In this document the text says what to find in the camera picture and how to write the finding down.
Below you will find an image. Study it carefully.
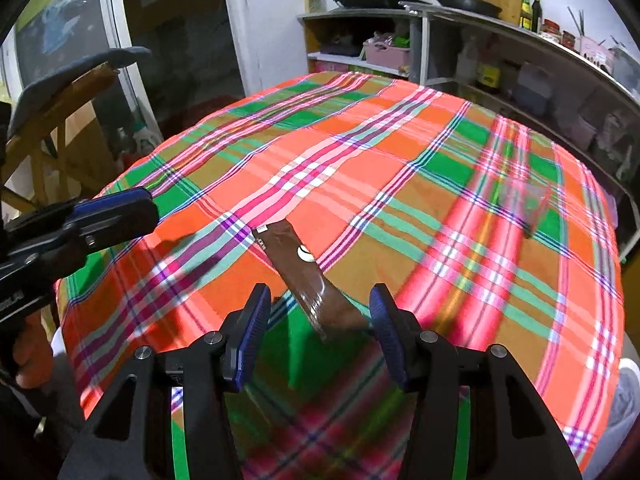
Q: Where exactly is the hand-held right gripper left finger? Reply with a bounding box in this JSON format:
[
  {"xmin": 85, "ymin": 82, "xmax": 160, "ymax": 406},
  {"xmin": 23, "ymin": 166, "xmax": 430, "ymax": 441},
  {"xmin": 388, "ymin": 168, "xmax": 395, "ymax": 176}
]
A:
[{"xmin": 59, "ymin": 282, "xmax": 273, "ymax": 480}]

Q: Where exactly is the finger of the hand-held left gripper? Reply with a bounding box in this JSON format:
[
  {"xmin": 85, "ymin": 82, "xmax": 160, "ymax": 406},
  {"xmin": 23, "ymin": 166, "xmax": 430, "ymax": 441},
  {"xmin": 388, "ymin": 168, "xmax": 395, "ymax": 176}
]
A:
[
  {"xmin": 62, "ymin": 198, "xmax": 160, "ymax": 261},
  {"xmin": 70, "ymin": 187, "xmax": 152, "ymax": 221}
]

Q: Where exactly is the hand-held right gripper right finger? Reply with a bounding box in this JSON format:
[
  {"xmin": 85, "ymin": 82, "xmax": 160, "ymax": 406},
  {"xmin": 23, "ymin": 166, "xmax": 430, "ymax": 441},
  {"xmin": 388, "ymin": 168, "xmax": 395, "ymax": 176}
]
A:
[{"xmin": 369, "ymin": 282, "xmax": 583, "ymax": 480}]

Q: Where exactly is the brown snack wrapper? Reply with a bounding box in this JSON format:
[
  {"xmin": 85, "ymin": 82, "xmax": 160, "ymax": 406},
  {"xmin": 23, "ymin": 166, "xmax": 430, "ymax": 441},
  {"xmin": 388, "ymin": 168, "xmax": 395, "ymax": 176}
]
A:
[{"xmin": 252, "ymin": 219, "xmax": 374, "ymax": 344}]

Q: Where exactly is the white round trash bin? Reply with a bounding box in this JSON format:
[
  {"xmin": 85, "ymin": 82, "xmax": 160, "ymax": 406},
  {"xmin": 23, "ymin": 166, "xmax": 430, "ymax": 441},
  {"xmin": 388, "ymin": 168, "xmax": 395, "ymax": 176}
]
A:
[{"xmin": 580, "ymin": 357, "xmax": 630, "ymax": 480}]

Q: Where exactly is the person's left hand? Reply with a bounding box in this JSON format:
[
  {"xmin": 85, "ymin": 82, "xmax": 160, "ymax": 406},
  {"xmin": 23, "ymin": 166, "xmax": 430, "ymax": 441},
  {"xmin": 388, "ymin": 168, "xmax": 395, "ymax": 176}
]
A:
[{"xmin": 12, "ymin": 317, "xmax": 55, "ymax": 388}]

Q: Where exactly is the wooden chair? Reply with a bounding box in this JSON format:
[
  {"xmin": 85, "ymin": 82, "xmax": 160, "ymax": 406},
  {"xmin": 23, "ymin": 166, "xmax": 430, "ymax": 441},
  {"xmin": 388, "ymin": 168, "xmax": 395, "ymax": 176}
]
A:
[{"xmin": 0, "ymin": 62, "xmax": 122, "ymax": 211}]

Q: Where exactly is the blue seat cushion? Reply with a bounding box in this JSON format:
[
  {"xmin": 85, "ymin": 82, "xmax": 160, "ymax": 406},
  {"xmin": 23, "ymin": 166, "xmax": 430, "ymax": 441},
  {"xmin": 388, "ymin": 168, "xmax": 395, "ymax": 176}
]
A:
[{"xmin": 7, "ymin": 46, "xmax": 153, "ymax": 139}]

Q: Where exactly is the plaid tablecloth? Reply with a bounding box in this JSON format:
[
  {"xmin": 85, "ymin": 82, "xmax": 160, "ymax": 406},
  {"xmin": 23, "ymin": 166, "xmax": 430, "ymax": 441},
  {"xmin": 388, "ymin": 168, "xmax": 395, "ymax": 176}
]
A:
[{"xmin": 55, "ymin": 71, "xmax": 626, "ymax": 480}]

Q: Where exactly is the clear plastic wrapper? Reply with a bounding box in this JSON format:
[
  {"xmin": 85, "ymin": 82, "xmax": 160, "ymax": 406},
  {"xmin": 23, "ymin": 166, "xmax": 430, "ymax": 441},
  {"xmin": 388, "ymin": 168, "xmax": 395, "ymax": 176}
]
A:
[{"xmin": 500, "ymin": 180, "xmax": 554, "ymax": 239}]

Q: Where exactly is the cardboard box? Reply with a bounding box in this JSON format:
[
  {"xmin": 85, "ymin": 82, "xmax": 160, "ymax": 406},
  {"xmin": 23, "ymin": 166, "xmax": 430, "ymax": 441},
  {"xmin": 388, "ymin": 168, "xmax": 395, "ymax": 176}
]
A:
[{"xmin": 122, "ymin": 0, "xmax": 227, "ymax": 52}]

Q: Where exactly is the yellow label sauce bottle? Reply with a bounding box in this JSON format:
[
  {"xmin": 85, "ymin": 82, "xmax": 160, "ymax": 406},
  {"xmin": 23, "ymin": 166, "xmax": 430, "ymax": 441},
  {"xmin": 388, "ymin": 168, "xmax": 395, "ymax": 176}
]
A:
[{"xmin": 477, "ymin": 60, "xmax": 501, "ymax": 94}]

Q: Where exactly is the pink plastic basket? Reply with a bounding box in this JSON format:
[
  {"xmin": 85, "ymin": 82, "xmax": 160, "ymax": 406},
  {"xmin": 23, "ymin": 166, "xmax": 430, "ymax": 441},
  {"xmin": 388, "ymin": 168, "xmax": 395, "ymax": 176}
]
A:
[{"xmin": 362, "ymin": 37, "xmax": 412, "ymax": 66}]

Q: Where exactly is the white plastic bottle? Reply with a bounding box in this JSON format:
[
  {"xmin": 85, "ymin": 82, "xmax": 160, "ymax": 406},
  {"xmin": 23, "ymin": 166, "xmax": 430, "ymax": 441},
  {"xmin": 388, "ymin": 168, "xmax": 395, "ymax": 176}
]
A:
[{"xmin": 457, "ymin": 35, "xmax": 481, "ymax": 86}]

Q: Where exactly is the dark liquid plastic jug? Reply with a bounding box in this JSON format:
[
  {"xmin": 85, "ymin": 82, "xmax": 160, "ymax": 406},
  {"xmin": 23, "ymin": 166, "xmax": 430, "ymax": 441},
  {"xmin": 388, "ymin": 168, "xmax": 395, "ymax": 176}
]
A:
[{"xmin": 515, "ymin": 62, "xmax": 551, "ymax": 116}]

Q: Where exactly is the white kitchen shelf rack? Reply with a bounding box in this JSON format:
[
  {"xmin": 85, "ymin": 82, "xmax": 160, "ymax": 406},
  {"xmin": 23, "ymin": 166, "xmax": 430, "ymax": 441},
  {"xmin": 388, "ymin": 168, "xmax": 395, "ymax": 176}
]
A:
[{"xmin": 297, "ymin": 2, "xmax": 640, "ymax": 261}]

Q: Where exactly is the black induction cooker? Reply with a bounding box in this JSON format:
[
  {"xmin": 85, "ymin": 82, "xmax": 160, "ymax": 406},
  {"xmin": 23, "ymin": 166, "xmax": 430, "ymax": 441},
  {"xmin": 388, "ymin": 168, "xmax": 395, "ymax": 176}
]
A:
[{"xmin": 335, "ymin": 0, "xmax": 426, "ymax": 10}]

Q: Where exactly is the pink utensil holder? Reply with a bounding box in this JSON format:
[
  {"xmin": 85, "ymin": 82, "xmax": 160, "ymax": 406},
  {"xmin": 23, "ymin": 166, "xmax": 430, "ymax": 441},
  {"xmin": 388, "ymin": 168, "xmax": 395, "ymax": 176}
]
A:
[{"xmin": 577, "ymin": 35, "xmax": 616, "ymax": 69}]

